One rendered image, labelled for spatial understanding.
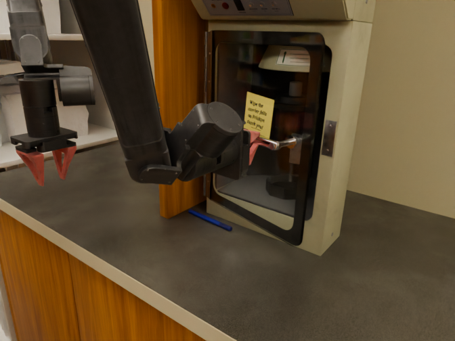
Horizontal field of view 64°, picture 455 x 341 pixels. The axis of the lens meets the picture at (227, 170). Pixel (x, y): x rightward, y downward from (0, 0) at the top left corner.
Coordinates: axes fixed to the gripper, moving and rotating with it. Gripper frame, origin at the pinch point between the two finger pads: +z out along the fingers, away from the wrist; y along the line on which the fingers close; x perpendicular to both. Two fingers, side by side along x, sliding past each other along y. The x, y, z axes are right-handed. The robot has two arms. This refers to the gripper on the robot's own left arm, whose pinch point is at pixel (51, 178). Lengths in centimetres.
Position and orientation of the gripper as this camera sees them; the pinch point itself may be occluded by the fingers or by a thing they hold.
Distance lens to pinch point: 81.8
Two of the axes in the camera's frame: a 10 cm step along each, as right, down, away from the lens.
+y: 5.9, -2.7, 7.6
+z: -0.2, 9.4, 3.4
